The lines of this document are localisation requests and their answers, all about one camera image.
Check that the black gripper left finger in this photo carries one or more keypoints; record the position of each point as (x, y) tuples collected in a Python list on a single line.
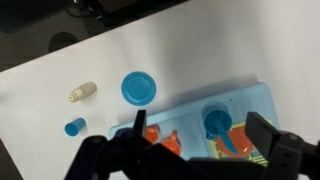
[(140, 123)]

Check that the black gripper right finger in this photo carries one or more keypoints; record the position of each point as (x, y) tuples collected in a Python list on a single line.
[(263, 135)]

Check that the orange toy cup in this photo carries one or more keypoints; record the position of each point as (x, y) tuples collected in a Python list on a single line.
[(153, 133), (172, 142)]

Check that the light blue toy sink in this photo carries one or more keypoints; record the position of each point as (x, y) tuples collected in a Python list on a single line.
[(187, 119)]

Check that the orange toy plate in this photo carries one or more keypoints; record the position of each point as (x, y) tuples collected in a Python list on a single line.
[(242, 144)]

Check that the blue round plate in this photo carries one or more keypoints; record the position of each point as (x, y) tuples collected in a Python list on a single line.
[(138, 88)]

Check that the yellow-green dish rack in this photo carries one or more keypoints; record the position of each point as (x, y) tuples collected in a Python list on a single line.
[(254, 156)]

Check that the black equipment foreground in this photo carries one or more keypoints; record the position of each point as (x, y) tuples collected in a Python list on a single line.
[(19, 14)]

